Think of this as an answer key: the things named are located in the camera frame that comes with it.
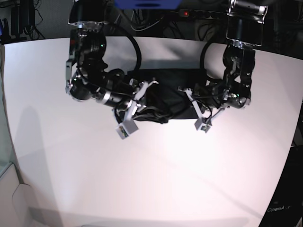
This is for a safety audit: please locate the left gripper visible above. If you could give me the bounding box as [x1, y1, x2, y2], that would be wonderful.
[178, 87, 226, 125]

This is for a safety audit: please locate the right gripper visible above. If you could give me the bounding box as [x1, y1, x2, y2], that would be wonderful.
[113, 80, 159, 124]

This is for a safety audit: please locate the black long-sleeve T-shirt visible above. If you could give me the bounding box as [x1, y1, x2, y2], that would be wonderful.
[125, 69, 206, 124]

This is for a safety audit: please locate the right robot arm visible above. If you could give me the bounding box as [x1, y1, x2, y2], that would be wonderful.
[66, 0, 167, 126]

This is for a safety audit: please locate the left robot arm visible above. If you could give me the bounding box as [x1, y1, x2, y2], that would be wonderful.
[182, 0, 271, 131]

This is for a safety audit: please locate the black power strip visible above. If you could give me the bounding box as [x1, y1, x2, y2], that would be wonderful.
[178, 9, 226, 19]

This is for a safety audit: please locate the black stand left background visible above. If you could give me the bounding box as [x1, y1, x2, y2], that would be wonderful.
[0, 0, 35, 44]

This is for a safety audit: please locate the black OpenArm case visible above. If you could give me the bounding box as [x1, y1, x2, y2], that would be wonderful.
[260, 145, 303, 227]

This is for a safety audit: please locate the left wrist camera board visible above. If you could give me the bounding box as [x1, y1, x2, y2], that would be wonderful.
[195, 118, 212, 133]

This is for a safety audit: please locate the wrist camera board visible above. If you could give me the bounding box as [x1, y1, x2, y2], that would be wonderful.
[116, 120, 139, 140]
[195, 118, 212, 133]

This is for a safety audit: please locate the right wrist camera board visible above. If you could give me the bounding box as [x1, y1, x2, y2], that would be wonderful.
[116, 120, 139, 140]

